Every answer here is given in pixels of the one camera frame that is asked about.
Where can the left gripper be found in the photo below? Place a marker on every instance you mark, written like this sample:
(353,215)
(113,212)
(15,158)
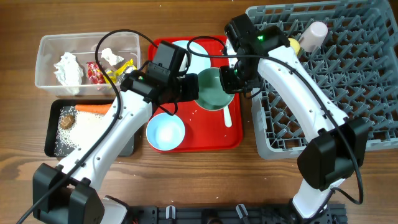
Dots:
(192,79)

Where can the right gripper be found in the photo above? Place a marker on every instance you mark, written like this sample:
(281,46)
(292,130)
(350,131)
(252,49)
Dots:
(230,87)

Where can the light blue bowl with rice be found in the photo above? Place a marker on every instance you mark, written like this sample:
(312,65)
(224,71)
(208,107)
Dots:
(165,132)

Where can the yellow plastic cup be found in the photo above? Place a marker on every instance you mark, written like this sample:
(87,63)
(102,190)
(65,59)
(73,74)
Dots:
(295,45)

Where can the yellow snack wrapper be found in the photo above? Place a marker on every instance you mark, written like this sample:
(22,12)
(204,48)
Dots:
(118,75)

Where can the pink white cup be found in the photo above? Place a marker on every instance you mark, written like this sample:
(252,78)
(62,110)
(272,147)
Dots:
(313,36)

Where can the small white tissue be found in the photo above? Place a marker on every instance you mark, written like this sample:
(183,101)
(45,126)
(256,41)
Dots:
(111,58)

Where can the orange carrot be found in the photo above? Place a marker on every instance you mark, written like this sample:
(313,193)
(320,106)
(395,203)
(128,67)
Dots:
(96,109)

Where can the red strawberry candy wrapper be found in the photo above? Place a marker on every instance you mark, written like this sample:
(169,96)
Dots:
(94,73)

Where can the large white tissue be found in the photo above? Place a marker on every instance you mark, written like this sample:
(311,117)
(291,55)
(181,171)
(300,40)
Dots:
(69,73)

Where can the brown food piece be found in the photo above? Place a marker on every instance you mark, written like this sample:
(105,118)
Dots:
(67,121)

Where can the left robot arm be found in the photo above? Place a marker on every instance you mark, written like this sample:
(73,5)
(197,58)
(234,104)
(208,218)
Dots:
(68,192)

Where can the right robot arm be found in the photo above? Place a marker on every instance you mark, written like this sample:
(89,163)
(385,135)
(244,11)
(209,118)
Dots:
(336,143)

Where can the gray dishwasher rack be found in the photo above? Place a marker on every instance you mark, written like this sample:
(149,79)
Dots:
(356,66)

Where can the light blue plate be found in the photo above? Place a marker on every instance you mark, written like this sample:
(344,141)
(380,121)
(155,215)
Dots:
(197,63)

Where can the white plastic spoon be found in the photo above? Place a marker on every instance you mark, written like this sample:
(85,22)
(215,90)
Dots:
(227,117)

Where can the red serving tray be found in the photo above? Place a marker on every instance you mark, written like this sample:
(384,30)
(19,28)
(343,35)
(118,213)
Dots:
(205,130)

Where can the clear plastic storage bin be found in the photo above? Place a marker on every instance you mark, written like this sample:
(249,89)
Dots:
(82,46)

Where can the white rice pile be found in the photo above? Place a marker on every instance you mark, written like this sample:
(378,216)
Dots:
(85,129)

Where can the black rectangular tray bin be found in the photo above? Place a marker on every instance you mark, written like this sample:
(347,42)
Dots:
(53,146)

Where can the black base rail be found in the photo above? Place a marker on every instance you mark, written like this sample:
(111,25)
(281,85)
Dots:
(276,213)

